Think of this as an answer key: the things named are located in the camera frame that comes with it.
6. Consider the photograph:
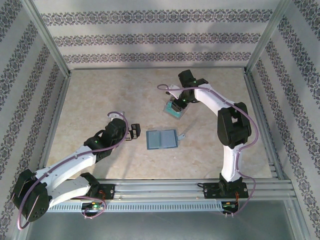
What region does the teal card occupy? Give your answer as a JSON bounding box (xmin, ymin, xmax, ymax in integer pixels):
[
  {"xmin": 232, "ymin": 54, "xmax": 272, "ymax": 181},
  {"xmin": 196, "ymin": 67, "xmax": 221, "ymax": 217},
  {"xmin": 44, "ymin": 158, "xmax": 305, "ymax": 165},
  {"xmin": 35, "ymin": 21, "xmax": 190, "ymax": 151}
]
[{"xmin": 164, "ymin": 99, "xmax": 181, "ymax": 120}]

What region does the clear packet with colourful contents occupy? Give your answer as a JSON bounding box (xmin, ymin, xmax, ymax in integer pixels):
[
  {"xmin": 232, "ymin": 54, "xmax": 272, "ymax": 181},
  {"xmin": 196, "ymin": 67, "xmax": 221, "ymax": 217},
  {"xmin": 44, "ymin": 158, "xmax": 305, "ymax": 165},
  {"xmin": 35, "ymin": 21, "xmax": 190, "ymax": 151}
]
[{"xmin": 162, "ymin": 96, "xmax": 190, "ymax": 121}]

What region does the small controller circuit board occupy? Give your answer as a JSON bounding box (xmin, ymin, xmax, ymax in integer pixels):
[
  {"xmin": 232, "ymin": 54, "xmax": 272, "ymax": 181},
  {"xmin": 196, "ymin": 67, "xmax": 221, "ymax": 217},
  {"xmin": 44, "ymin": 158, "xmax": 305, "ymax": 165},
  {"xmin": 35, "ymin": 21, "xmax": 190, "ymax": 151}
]
[
  {"xmin": 81, "ymin": 201, "xmax": 104, "ymax": 210},
  {"xmin": 221, "ymin": 201, "xmax": 240, "ymax": 210}
]

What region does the grey metal sheet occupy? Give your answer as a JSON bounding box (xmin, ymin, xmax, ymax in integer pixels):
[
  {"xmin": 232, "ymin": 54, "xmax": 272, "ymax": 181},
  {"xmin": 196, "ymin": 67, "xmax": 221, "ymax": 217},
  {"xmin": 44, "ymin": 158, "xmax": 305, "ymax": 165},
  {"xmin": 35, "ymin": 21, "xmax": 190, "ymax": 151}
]
[{"xmin": 24, "ymin": 212, "xmax": 301, "ymax": 240}]

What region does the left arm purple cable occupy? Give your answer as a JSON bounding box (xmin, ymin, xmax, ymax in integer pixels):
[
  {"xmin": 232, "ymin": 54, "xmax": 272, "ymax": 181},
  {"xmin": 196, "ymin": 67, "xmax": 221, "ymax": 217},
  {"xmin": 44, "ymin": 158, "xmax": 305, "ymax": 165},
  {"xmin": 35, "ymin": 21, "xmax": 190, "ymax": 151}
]
[{"xmin": 16, "ymin": 111, "xmax": 130, "ymax": 231}]

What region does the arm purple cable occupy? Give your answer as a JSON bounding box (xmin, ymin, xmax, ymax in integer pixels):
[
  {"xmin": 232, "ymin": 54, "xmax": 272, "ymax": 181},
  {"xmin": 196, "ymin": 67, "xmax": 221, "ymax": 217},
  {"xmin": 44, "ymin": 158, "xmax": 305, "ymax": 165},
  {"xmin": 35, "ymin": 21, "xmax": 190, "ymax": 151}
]
[
  {"xmin": 16, "ymin": 111, "xmax": 130, "ymax": 231},
  {"xmin": 156, "ymin": 83, "xmax": 259, "ymax": 220}
]

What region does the thin aluminium table edge rail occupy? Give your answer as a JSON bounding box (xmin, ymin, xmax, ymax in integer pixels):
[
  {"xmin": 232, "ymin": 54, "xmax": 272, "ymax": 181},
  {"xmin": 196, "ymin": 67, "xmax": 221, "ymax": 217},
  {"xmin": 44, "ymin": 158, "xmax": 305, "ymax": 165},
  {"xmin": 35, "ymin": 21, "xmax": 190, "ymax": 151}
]
[{"xmin": 68, "ymin": 66, "xmax": 247, "ymax": 72}]

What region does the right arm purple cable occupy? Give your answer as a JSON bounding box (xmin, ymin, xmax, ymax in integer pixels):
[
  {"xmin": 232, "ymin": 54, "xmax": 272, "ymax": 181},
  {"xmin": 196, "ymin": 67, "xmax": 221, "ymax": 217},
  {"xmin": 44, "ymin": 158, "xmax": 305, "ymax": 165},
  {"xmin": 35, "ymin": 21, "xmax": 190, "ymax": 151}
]
[{"xmin": 156, "ymin": 83, "xmax": 259, "ymax": 220}]

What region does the wide aluminium base rail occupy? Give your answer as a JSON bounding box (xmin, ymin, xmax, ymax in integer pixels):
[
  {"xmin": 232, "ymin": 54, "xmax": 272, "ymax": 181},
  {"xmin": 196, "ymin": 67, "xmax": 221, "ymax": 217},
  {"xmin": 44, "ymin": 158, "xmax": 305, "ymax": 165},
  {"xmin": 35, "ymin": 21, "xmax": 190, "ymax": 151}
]
[{"xmin": 23, "ymin": 177, "xmax": 295, "ymax": 202}]

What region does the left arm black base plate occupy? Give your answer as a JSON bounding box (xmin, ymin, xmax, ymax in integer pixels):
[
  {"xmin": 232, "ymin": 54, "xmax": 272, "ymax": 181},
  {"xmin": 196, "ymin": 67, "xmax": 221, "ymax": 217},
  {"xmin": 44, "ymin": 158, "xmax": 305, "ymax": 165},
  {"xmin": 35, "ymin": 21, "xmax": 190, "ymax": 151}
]
[{"xmin": 86, "ymin": 183, "xmax": 116, "ymax": 201}]

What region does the aluminium side rail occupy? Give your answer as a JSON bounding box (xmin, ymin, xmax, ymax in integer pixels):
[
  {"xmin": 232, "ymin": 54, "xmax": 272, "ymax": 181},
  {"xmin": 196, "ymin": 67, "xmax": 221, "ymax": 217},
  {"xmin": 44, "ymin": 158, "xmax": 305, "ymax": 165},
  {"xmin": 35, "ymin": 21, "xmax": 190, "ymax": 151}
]
[
  {"xmin": 243, "ymin": 71, "xmax": 286, "ymax": 181},
  {"xmin": 33, "ymin": 73, "xmax": 72, "ymax": 183}
]

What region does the slotted grey cable duct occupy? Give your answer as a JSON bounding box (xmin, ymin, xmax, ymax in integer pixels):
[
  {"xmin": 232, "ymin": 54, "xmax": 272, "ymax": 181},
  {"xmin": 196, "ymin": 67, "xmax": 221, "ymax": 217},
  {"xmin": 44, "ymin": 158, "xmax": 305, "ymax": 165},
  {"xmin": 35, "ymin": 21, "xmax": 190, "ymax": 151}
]
[{"xmin": 33, "ymin": 201, "xmax": 242, "ymax": 213}]

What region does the aluminium corner post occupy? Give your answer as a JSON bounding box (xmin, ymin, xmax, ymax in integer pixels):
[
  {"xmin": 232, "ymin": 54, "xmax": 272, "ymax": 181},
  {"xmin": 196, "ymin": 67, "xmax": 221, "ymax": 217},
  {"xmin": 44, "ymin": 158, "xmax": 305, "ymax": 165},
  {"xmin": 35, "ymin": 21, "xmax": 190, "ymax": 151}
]
[
  {"xmin": 243, "ymin": 0, "xmax": 293, "ymax": 76},
  {"xmin": 19, "ymin": 0, "xmax": 72, "ymax": 78}
]

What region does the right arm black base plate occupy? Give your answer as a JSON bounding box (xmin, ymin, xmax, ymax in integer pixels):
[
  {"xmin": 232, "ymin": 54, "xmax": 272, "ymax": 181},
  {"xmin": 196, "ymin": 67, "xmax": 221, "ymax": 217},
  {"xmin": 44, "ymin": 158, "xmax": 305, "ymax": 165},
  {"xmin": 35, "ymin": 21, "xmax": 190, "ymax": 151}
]
[{"xmin": 203, "ymin": 182, "xmax": 249, "ymax": 200}]

